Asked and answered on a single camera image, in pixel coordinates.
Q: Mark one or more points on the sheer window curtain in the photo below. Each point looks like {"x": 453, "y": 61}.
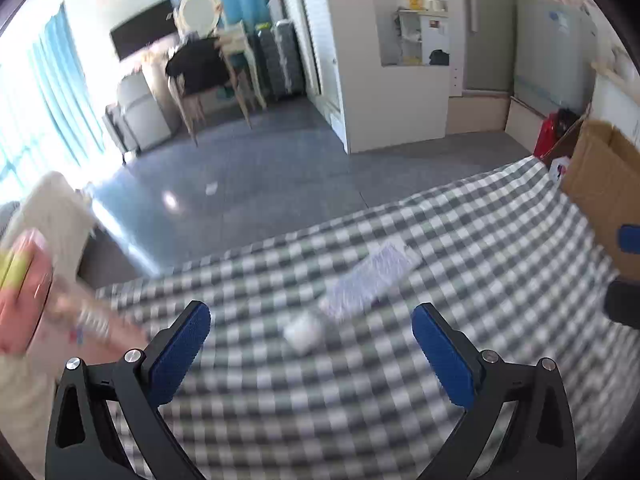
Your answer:
{"x": 55, "y": 95}

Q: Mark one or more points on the white plastic bag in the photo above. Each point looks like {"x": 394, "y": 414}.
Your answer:
{"x": 561, "y": 168}

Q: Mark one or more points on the brown cardboard box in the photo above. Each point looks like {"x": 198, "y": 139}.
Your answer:
{"x": 600, "y": 180}

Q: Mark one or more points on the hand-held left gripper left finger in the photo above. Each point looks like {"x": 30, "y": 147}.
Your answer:
{"x": 180, "y": 345}

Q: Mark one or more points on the red bag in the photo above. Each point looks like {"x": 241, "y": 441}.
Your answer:
{"x": 546, "y": 135}

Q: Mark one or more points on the black television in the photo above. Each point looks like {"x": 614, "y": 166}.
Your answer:
{"x": 142, "y": 30}

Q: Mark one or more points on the grey checkered cloth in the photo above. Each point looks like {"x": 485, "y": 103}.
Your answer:
{"x": 500, "y": 260}

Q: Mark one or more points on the black bag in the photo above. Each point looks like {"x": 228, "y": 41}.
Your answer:
{"x": 567, "y": 121}

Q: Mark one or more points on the black garment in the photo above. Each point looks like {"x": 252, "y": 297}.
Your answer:
{"x": 197, "y": 65}

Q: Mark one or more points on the grey door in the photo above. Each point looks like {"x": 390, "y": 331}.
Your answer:
{"x": 492, "y": 30}

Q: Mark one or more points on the oval white-framed mirror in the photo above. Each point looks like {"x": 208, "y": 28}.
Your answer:
{"x": 199, "y": 12}

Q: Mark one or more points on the small white cabinet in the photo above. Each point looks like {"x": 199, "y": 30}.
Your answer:
{"x": 142, "y": 115}

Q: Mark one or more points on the white counter cabinet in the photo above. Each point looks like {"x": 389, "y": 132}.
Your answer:
{"x": 617, "y": 100}

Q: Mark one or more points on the wooden chair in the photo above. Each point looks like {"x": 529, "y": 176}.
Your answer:
{"x": 190, "y": 105}

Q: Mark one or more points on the grey suitcase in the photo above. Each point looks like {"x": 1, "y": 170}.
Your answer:
{"x": 280, "y": 60}

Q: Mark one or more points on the white dressing table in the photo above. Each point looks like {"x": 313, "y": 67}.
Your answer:
{"x": 240, "y": 45}

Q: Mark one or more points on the small white packet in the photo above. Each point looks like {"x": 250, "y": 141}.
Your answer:
{"x": 305, "y": 332}

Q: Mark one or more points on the white flat carton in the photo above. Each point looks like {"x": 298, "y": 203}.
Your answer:
{"x": 370, "y": 280}

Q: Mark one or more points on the silver refrigerator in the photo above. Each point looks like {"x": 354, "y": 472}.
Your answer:
{"x": 555, "y": 55}

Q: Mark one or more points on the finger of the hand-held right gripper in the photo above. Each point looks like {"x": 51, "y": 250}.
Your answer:
{"x": 630, "y": 240}
{"x": 625, "y": 305}

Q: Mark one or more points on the cream cloth bag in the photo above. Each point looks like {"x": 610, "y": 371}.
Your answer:
{"x": 55, "y": 210}

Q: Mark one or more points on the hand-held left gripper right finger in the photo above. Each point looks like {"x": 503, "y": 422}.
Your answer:
{"x": 442, "y": 355}

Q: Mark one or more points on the pink and yellow bottle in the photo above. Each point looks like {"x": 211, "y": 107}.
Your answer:
{"x": 25, "y": 300}

